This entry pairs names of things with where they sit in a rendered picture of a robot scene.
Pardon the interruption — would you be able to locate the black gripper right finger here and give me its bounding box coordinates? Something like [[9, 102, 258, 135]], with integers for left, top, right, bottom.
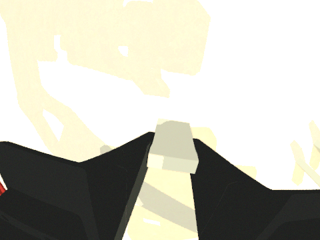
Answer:
[[189, 139, 320, 240]]

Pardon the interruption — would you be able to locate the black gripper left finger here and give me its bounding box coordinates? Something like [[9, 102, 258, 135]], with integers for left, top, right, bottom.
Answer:
[[0, 131, 155, 240]]

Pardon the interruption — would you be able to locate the cream domino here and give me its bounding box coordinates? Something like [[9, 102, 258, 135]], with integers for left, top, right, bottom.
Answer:
[[313, 139, 320, 152], [296, 157, 320, 186], [147, 118, 198, 174]]

